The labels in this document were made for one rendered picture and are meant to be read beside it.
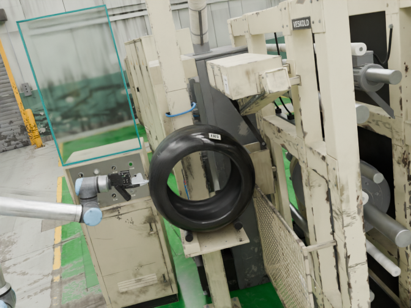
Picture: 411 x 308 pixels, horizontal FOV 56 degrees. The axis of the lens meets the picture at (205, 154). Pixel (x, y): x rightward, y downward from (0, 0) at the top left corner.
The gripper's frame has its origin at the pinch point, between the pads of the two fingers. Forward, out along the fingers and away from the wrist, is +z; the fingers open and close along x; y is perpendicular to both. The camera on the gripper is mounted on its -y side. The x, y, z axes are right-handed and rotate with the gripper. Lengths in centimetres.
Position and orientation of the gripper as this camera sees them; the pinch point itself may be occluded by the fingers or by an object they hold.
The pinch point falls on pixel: (146, 182)
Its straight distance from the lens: 211.1
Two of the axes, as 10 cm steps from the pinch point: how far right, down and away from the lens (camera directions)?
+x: -1.4, -2.7, 9.5
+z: 9.9, -1.1, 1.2
